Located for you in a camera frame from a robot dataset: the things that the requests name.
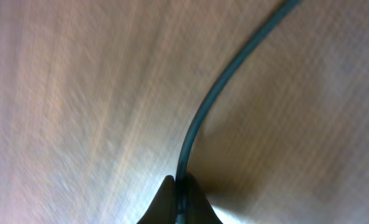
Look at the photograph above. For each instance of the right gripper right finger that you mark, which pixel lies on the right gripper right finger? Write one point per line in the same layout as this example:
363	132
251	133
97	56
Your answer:
199	209

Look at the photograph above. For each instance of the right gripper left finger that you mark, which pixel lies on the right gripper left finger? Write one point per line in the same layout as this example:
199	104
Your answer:
163	208

